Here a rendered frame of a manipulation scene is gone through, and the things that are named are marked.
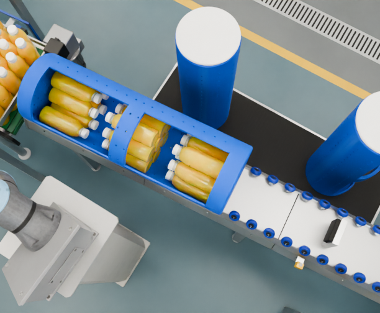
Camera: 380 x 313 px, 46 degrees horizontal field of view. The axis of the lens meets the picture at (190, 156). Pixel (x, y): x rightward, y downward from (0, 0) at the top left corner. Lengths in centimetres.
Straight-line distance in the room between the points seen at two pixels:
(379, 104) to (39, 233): 137
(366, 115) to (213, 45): 69
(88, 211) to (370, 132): 113
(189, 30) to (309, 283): 163
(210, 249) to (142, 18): 163
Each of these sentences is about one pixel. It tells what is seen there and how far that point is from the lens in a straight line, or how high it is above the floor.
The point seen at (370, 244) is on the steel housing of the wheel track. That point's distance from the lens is 194.
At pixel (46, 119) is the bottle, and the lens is 188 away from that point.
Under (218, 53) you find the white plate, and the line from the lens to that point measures 193.
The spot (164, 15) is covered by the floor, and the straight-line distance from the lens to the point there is 326.
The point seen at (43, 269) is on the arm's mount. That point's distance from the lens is 142.
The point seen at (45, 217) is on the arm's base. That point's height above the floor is 135.
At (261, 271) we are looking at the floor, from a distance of 277.
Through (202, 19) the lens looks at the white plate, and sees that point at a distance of 201.
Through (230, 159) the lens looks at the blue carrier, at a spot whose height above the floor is 123.
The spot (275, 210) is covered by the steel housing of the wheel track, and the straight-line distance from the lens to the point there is 186.
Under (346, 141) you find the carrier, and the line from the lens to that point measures 202.
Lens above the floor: 274
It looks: 75 degrees down
